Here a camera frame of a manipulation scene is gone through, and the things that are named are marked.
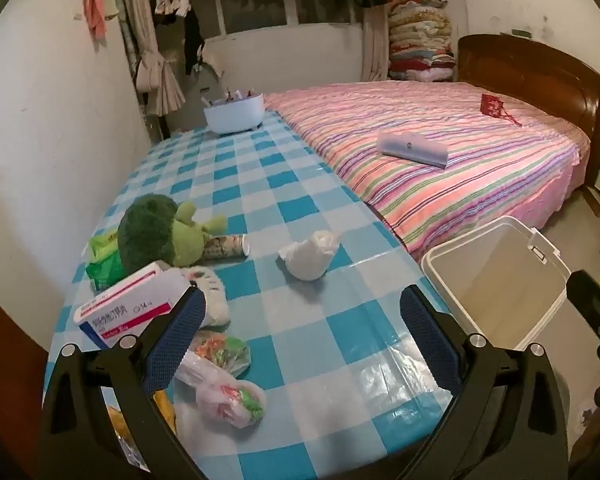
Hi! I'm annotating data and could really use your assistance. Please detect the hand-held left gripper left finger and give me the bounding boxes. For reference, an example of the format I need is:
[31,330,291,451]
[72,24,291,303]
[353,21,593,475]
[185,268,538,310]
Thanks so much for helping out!
[40,285,208,480]

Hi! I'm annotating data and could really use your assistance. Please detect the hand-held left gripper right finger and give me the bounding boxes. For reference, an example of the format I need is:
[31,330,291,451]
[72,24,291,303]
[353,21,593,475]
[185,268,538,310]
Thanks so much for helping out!
[390,284,571,480]

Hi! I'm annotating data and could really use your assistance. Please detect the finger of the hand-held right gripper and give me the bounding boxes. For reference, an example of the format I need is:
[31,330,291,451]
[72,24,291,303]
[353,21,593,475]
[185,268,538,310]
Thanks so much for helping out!
[566,270,600,361]

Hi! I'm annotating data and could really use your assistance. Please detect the white lace hat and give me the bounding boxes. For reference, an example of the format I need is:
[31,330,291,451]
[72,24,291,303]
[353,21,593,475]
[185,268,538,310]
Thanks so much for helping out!
[180,266,231,331]

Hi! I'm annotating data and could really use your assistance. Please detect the colourful printed wrapper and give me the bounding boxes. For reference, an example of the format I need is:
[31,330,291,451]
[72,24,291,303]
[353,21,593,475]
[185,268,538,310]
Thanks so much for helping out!
[189,334,252,377]

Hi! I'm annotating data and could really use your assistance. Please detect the white pink medicine box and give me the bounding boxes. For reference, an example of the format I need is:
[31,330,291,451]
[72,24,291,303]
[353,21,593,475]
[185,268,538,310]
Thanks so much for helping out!
[74,261,193,350]

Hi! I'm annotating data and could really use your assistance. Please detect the clear printed plastic bag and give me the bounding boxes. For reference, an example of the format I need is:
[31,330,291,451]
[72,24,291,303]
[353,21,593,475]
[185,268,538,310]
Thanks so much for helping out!
[175,352,267,429]

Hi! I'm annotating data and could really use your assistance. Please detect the white plastic bin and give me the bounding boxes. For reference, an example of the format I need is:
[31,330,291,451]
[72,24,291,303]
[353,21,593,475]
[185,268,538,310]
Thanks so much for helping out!
[420,215,572,352]

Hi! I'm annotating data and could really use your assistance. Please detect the printed tube with cap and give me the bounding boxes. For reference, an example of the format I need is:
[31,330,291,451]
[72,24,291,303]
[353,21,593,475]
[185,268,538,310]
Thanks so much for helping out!
[200,234,252,264]

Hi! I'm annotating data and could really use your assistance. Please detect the green tissue packet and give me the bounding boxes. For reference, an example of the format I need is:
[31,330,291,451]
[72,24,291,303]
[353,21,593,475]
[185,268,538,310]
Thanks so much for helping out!
[85,232,131,293]

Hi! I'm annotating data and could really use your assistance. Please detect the green plush toy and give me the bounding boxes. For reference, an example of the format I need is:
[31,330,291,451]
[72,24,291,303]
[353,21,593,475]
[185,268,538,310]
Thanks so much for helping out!
[117,195,228,267]

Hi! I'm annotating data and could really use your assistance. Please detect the white plastic bag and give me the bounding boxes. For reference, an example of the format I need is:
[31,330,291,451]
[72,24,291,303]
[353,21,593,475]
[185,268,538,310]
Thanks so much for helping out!
[277,230,341,281]

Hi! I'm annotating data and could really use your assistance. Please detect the light purple pouch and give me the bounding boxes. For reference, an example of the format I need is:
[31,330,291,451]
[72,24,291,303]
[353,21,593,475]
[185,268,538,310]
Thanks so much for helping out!
[377,132,448,170]

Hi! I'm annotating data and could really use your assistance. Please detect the blue checked tablecloth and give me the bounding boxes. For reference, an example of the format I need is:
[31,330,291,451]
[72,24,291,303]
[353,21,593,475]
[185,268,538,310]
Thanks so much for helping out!
[42,110,456,480]

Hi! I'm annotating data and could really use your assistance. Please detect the striped pink bed sheet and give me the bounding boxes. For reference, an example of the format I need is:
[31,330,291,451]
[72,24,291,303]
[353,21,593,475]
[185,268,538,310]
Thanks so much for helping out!
[264,80,593,263]

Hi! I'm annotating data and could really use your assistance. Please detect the red tasselled ornament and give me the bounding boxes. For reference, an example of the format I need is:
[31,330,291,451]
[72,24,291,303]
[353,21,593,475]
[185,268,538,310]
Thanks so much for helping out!
[480,93,523,127]

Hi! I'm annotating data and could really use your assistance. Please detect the white round basin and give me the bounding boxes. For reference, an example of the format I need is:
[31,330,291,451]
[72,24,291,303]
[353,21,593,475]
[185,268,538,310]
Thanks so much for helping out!
[203,91,267,136]

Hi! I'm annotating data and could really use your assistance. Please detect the wooden bed headboard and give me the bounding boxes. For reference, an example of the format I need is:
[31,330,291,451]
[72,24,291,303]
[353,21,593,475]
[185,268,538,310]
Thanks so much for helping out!
[457,34,600,220]

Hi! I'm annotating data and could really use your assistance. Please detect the assorted small items in basin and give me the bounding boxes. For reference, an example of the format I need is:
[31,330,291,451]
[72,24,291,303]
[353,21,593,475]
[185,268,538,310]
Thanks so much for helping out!
[205,87,261,108]

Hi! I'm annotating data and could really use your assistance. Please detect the grey cabinet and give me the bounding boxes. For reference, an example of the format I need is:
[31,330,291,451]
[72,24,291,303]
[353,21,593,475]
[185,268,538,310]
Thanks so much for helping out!
[187,62,226,111]

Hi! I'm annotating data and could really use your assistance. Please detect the beige tied curtain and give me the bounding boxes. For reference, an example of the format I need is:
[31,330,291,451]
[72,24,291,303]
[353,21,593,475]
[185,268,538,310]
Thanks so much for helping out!
[119,0,187,121]

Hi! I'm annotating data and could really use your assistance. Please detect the beige narrow curtain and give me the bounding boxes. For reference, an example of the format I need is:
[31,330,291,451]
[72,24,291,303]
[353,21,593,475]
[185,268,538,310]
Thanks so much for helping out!
[362,7,392,82]

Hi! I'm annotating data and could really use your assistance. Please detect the stack of folded blankets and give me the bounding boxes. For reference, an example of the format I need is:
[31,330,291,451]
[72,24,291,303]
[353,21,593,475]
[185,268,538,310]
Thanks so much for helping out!
[387,0,457,82]

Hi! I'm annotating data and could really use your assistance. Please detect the black hanging garment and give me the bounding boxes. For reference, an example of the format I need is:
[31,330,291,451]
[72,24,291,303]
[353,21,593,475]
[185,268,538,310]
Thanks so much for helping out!
[182,7,206,77]

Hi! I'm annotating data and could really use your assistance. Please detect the pink cloth on wall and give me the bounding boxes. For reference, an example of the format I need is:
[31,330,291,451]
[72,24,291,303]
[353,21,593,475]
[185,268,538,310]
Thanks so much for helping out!
[80,0,121,41]

